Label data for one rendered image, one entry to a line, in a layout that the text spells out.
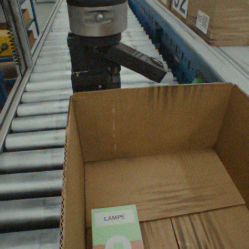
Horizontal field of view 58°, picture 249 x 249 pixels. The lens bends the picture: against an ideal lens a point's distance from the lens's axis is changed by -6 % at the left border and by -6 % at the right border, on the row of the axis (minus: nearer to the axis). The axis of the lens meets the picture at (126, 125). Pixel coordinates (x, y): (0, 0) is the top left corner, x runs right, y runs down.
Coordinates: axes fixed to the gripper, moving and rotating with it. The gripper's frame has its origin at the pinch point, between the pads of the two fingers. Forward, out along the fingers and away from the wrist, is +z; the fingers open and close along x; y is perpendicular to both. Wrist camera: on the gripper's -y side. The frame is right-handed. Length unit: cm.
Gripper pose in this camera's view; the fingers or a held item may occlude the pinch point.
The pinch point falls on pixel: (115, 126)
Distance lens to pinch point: 49.3
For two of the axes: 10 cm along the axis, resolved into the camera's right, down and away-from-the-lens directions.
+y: -9.9, 0.9, -1.0
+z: 0.0, 7.7, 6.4
